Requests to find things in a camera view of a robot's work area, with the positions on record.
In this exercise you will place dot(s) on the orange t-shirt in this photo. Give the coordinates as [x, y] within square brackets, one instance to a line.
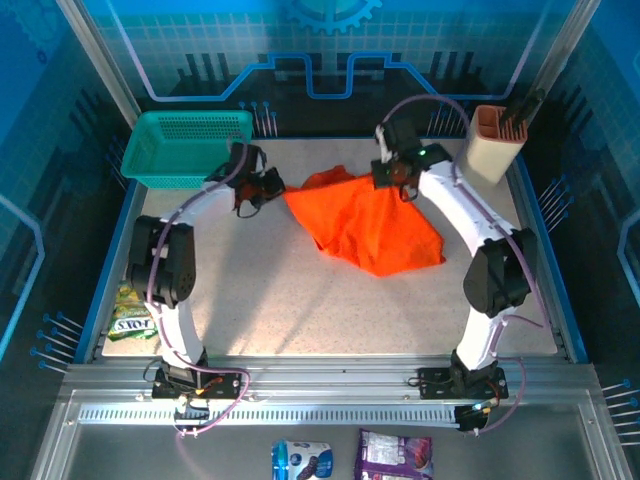
[370, 225]

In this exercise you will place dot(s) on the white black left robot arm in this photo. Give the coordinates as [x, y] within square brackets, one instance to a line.
[175, 325]

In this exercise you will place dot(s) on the beige utensil holder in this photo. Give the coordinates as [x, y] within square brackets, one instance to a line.
[487, 160]

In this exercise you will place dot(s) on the teal plastic basket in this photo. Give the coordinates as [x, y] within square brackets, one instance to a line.
[170, 150]

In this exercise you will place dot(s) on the green yellow candy bag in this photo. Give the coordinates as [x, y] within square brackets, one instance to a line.
[132, 320]

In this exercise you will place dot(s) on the black right controller board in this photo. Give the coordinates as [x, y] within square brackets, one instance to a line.
[472, 417]

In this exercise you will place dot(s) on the blue white snack packet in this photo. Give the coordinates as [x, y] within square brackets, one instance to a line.
[302, 460]

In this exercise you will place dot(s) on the purple snack packet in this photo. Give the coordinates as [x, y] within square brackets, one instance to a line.
[395, 455]

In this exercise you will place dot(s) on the grey metal shelf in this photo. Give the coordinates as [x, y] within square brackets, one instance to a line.
[150, 455]

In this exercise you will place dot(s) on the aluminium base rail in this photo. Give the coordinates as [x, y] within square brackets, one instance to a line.
[325, 380]

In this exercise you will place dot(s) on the aluminium frame post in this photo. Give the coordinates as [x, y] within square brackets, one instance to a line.
[562, 50]
[100, 60]

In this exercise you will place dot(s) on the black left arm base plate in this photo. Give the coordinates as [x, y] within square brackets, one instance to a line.
[225, 387]

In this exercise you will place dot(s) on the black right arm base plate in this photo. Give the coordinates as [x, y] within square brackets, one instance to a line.
[435, 382]

